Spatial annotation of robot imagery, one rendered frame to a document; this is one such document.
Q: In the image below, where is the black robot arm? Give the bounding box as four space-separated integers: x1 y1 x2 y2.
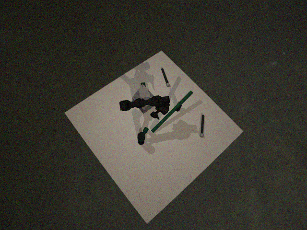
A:
119 95 170 115

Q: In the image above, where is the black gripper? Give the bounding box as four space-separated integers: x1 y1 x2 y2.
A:
150 103 170 119

